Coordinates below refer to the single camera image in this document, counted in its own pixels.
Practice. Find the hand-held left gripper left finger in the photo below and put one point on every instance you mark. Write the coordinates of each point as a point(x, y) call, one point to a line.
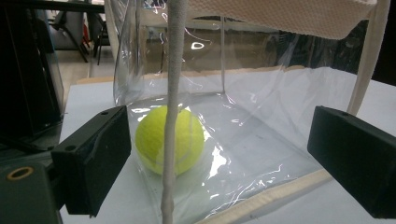
point(93, 161)

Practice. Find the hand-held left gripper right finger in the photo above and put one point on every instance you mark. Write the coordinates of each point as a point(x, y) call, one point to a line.
point(355, 155)

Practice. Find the yellow tennis ball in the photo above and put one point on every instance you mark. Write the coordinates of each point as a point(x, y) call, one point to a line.
point(150, 140)

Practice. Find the clear plastic bag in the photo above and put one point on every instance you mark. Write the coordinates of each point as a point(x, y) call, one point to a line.
point(280, 18)

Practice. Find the dark equipment case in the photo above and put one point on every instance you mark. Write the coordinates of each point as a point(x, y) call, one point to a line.
point(25, 77)

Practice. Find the black chair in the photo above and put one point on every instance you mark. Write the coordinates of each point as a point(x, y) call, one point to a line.
point(100, 37)

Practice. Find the dark desk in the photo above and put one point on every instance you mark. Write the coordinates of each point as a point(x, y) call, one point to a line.
point(59, 5)

